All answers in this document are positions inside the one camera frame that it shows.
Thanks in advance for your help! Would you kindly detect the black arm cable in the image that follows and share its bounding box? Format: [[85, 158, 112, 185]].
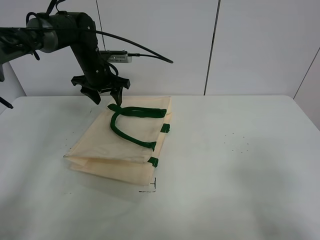
[[24, 0, 175, 64]]

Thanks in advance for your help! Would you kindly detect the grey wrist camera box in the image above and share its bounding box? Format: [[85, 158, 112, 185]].
[[100, 50, 132, 64]]

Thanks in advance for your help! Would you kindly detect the white linen tote bag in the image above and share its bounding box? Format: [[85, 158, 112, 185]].
[[64, 96, 172, 186]]

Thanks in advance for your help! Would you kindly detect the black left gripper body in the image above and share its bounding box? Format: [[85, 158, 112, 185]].
[[71, 51, 131, 93]]

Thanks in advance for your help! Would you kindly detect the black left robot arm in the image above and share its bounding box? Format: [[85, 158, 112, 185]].
[[0, 11, 130, 105]]

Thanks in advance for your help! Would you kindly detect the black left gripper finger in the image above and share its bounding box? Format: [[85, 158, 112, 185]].
[[110, 87, 123, 105], [80, 86, 101, 105]]

